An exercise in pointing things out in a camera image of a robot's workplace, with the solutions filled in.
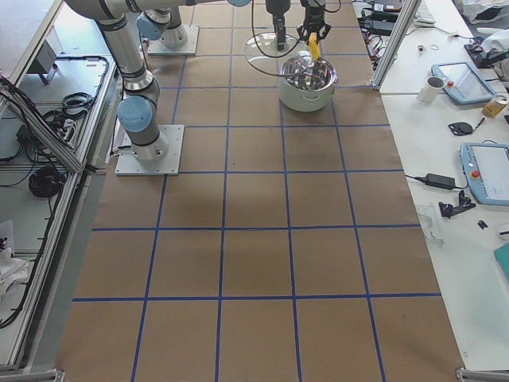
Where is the black small pouch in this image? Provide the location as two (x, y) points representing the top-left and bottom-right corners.
(448, 122), (474, 136)

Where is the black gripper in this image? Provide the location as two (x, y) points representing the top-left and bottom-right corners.
(265, 0), (290, 51)
(297, 0), (331, 41)

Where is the black coiled cable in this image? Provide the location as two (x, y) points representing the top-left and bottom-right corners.
(28, 165), (67, 199)

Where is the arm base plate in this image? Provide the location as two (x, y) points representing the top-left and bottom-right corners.
(148, 25), (200, 56)
(115, 125), (185, 176)

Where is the yellow drink can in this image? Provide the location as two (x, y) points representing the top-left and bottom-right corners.
(481, 95), (508, 118)

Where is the aluminium frame post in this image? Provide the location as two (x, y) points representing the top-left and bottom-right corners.
(371, 0), (421, 90)

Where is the glass pot lid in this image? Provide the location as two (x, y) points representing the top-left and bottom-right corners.
(243, 33), (312, 77)

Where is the black power adapter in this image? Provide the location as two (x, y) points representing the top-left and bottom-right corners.
(425, 173), (456, 190)

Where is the yellow corn cob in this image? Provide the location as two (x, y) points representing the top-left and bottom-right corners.
(307, 32), (321, 62)

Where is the mint green cooking pot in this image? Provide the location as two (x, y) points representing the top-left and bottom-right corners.
(278, 57), (338, 112)

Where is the blue teach pendant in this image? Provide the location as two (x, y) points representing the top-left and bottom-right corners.
(460, 143), (508, 206)
(431, 62), (496, 104)

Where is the white mug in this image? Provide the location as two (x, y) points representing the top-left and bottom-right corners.
(417, 76), (445, 104)

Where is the brown paper table cover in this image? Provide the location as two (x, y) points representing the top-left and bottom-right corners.
(56, 2), (461, 381)

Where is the far blue teach pendant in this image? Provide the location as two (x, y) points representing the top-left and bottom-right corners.
(431, 62), (496, 104)

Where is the near blue teach pendant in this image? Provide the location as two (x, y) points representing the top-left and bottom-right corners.
(460, 143), (508, 206)

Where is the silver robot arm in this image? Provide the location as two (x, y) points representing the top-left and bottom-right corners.
(66, 1), (202, 162)
(136, 1), (334, 51)

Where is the white crumpled cloth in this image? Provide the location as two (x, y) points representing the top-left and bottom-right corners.
(0, 220), (31, 295)

